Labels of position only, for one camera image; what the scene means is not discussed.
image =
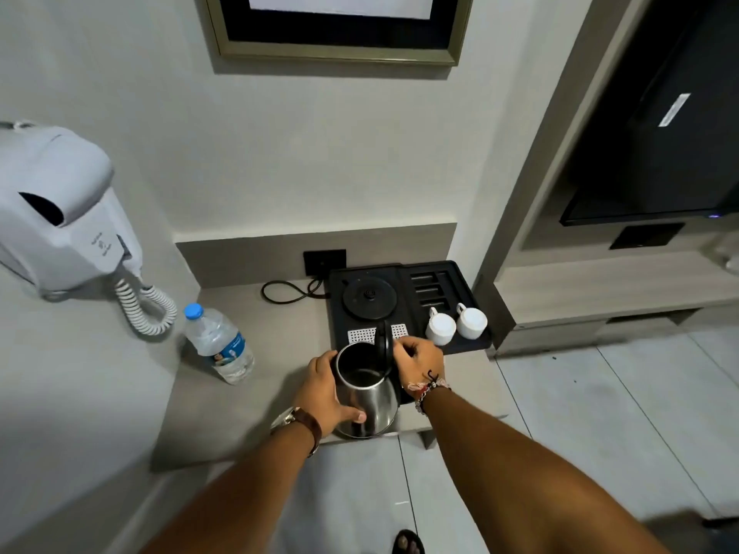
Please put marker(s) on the person's right hand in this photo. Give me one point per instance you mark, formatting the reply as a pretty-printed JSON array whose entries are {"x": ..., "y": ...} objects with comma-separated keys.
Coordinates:
[{"x": 421, "y": 360}]

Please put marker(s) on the person's left hand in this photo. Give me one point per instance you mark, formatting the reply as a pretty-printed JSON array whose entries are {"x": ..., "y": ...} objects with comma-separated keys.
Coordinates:
[{"x": 314, "y": 392}]

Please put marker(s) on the person's left thumb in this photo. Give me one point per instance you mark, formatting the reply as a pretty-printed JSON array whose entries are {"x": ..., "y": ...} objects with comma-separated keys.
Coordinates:
[{"x": 352, "y": 416}]

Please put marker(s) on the person's right fingers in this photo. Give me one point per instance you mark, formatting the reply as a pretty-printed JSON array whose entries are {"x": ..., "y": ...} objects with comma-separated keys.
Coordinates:
[{"x": 406, "y": 346}]

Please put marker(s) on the stainless steel electric kettle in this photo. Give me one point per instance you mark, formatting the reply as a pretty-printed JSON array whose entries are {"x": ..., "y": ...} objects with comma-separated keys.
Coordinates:
[{"x": 369, "y": 398}]

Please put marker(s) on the person's left forearm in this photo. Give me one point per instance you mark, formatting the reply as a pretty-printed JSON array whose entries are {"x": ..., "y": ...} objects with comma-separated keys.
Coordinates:
[{"x": 242, "y": 501}]

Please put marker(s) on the person's right forearm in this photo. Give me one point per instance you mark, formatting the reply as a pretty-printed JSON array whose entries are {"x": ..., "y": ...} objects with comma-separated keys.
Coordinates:
[{"x": 519, "y": 484}]

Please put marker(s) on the white ceramic cup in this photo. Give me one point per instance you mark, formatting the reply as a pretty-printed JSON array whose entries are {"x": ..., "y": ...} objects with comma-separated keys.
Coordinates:
[
  {"x": 472, "y": 323},
  {"x": 441, "y": 328}
]

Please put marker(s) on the white dotted sachet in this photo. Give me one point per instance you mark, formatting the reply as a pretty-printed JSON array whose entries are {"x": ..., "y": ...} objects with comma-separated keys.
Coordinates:
[{"x": 361, "y": 335}]

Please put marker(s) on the black round kettle base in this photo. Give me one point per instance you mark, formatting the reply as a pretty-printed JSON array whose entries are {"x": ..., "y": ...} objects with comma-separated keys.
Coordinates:
[{"x": 369, "y": 297}]

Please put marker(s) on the black plastic tray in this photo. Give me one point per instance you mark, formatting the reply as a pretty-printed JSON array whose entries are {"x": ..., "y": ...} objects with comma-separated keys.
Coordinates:
[{"x": 450, "y": 294}]

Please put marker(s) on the person's foot in sandal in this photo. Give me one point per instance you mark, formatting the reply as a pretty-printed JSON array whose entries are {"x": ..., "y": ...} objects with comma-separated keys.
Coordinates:
[{"x": 409, "y": 543}]

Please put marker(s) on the clear plastic water bottle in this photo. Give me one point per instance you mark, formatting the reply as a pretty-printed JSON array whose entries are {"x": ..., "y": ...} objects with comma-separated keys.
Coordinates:
[{"x": 222, "y": 346}]

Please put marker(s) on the grey wooden television unit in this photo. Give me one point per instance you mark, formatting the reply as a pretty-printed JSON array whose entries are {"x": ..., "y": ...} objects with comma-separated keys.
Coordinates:
[{"x": 612, "y": 288}]

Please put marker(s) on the black socket panel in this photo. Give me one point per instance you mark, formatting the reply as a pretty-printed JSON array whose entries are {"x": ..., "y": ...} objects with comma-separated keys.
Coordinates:
[{"x": 646, "y": 236}]

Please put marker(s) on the gold framed picture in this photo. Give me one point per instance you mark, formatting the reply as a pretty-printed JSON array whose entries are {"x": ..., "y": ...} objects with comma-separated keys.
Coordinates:
[{"x": 340, "y": 34}]

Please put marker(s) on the black television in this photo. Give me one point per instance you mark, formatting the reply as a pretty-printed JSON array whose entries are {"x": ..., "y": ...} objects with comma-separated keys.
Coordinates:
[{"x": 664, "y": 126}]

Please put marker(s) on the black wall socket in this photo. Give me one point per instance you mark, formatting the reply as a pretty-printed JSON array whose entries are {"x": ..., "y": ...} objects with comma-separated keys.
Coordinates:
[{"x": 324, "y": 263}]

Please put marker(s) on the white wall hair dryer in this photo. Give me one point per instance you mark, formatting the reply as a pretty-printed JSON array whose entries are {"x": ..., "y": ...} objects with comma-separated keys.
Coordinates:
[{"x": 58, "y": 219}]

